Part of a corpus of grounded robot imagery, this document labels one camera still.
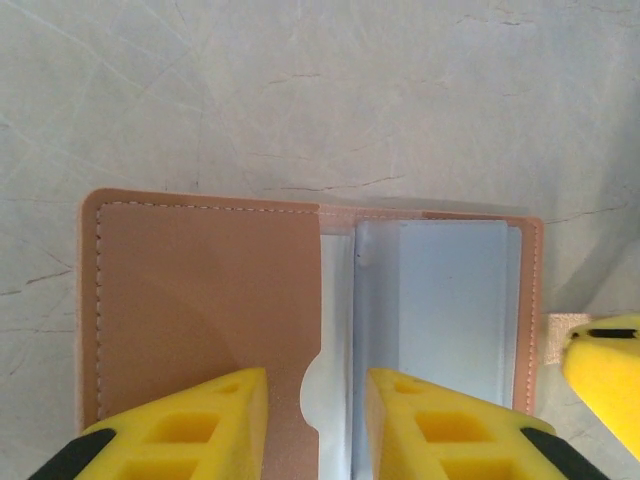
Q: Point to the brown leather card holder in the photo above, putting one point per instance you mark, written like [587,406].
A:
[200,280]

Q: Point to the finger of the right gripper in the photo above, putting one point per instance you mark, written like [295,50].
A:
[610,390]

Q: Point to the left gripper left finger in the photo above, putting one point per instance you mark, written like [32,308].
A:
[200,430]

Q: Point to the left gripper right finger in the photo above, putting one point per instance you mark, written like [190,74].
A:
[440,430]

